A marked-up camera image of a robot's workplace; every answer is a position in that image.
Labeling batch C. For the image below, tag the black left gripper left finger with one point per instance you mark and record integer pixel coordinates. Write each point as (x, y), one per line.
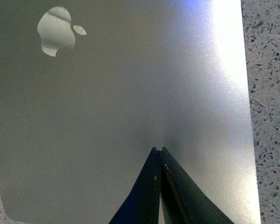
(143, 202)

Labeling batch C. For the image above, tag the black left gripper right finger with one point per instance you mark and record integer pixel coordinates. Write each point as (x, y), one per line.
(183, 202)

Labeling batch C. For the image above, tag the grey laptop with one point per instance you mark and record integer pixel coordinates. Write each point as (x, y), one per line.
(89, 87)

